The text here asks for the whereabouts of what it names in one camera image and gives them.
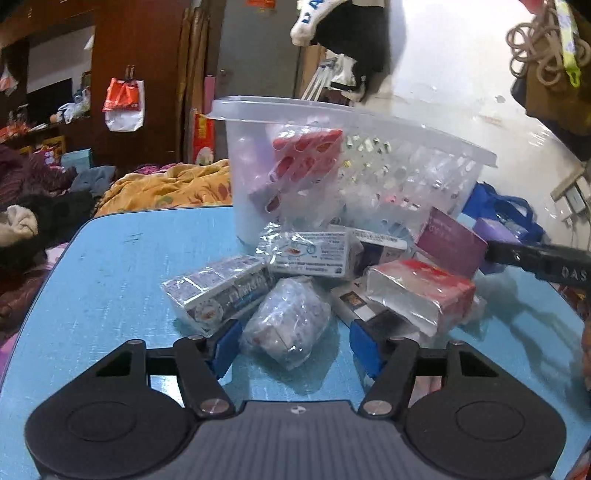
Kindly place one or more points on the orange white plastic bag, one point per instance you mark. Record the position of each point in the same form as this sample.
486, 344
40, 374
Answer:
122, 104

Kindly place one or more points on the black white flat box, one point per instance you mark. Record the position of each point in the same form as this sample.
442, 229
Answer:
369, 314

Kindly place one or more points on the light purple box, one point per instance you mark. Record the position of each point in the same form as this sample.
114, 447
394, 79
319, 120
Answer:
496, 233

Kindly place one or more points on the black television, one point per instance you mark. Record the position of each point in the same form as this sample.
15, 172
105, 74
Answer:
48, 97

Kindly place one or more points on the brown wooden wardrobe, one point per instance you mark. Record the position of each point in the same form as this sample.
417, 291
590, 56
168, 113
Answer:
134, 55

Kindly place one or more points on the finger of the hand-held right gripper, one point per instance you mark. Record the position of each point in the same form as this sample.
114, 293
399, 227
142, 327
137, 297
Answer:
531, 261

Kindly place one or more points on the metal poles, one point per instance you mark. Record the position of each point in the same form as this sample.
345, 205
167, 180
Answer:
316, 83

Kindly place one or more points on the white black hanging jacket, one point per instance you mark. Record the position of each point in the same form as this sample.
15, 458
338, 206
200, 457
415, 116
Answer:
355, 32

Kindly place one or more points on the blue shopping bag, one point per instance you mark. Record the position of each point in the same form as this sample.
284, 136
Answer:
512, 210

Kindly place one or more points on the dark purple clothes pile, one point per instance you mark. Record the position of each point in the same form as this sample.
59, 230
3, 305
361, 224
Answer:
32, 184

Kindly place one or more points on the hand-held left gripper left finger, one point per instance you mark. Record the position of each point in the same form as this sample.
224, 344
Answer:
226, 346

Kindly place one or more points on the red plastic packet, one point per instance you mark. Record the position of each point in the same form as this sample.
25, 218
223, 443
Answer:
304, 157

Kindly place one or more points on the white blue printed packet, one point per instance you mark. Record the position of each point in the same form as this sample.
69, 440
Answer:
309, 251

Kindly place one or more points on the white black small box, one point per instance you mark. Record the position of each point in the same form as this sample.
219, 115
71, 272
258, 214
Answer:
383, 249

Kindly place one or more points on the grey door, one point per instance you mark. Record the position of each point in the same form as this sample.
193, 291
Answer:
258, 50

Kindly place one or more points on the white power strip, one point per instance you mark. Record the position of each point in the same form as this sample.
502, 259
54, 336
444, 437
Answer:
575, 194

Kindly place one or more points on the white hanging plastic bag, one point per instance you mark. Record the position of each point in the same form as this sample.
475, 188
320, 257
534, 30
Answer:
7, 81

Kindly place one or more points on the magenta cardboard box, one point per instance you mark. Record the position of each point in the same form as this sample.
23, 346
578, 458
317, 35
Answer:
450, 242

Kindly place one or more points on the teal box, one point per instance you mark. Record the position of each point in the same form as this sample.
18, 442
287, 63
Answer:
76, 160

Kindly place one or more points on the wooden planks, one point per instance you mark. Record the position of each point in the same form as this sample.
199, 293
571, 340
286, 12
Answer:
198, 83

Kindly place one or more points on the plastic white roll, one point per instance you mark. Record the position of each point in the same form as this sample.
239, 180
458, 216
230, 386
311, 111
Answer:
286, 318

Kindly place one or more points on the yellow blanket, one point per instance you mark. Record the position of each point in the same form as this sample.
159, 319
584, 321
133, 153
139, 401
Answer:
175, 187

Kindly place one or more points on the beige cloth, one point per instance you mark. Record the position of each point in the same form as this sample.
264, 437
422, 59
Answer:
18, 224

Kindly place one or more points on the red white tissue pack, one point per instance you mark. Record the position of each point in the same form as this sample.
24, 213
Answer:
415, 290

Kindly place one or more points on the red paper decoration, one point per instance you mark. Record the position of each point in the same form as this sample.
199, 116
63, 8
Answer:
203, 138

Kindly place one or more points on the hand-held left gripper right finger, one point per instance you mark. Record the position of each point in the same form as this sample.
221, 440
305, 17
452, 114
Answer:
364, 353

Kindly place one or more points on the white printed tissue packet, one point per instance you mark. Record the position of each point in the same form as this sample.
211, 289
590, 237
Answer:
217, 290

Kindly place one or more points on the white plastic basket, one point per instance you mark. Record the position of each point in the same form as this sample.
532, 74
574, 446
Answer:
415, 157

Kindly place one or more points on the grey blue cloth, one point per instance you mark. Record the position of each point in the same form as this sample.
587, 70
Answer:
94, 177

